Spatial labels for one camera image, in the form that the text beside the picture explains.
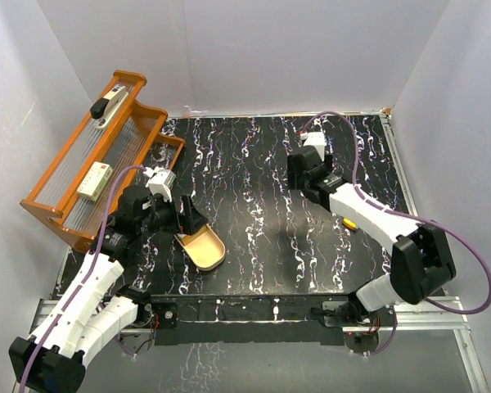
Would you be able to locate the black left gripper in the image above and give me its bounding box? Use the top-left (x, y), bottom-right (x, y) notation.
top-left (137, 190), bottom-right (207, 237)

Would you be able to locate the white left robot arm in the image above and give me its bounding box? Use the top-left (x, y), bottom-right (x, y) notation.
top-left (8, 185), bottom-right (208, 392)

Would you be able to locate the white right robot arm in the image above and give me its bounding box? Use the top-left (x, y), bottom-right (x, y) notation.
top-left (286, 146), bottom-right (456, 325)

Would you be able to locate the tan oval wooden tray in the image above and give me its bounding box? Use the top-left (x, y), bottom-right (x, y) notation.
top-left (175, 224), bottom-right (226, 271)

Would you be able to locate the yellow eraser block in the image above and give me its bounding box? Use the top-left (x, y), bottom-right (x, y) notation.
top-left (342, 218), bottom-right (358, 231)

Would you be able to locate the white small cardboard box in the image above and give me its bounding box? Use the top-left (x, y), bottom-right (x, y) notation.
top-left (77, 161), bottom-right (113, 201)

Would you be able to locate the orange wooden shelf rack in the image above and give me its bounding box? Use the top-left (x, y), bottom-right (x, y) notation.
top-left (20, 70), bottom-right (185, 252)

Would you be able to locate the black and white stapler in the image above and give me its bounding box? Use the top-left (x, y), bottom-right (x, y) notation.
top-left (89, 84), bottom-right (128, 129)

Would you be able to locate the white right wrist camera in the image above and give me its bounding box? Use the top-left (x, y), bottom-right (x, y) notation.
top-left (300, 131), bottom-right (327, 160)

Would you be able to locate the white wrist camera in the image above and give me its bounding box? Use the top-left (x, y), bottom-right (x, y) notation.
top-left (300, 131), bottom-right (327, 160)
top-left (144, 167), bottom-right (176, 202)

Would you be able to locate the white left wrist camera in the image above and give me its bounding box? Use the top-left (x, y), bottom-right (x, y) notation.
top-left (144, 167), bottom-right (176, 202)

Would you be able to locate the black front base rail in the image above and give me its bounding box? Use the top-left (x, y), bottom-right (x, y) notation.
top-left (106, 294), bottom-right (398, 347)

